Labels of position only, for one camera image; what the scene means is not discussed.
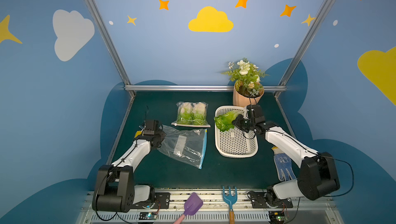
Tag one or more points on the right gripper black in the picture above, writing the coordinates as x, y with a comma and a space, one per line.
242, 123

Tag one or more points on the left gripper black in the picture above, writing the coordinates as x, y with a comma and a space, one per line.
157, 137

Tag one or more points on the green chinese cabbage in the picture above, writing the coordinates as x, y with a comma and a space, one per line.
224, 121

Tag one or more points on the clear zip-top bag blue seal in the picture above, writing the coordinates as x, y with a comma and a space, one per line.
187, 146

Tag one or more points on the pink-dotted bag of cabbages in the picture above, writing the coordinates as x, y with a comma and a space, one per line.
192, 114

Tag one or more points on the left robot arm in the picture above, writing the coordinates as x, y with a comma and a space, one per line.
115, 189

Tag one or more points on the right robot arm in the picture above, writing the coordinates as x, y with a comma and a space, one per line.
318, 174

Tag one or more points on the yellow toy spatula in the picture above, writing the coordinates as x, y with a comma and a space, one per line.
138, 133

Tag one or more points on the white perforated plastic basket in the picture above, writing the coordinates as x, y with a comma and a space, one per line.
236, 143

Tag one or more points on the potted artificial flower plant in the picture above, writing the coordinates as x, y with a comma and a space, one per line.
246, 77

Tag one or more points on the blue patterned glove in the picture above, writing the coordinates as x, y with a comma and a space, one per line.
283, 164

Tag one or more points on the purple toy shovel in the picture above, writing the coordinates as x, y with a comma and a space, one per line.
191, 206

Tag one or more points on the left circuit board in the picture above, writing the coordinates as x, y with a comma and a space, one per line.
148, 216

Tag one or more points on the circuit board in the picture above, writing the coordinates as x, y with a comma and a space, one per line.
148, 216
277, 218

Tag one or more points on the teal toy garden rake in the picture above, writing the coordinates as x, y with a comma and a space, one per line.
230, 199

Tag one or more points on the right circuit board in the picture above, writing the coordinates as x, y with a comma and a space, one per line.
277, 218

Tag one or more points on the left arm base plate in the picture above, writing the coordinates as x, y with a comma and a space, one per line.
161, 200

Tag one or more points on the aluminium back frame rail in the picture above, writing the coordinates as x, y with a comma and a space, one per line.
176, 88

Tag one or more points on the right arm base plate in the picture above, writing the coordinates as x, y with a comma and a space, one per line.
264, 200

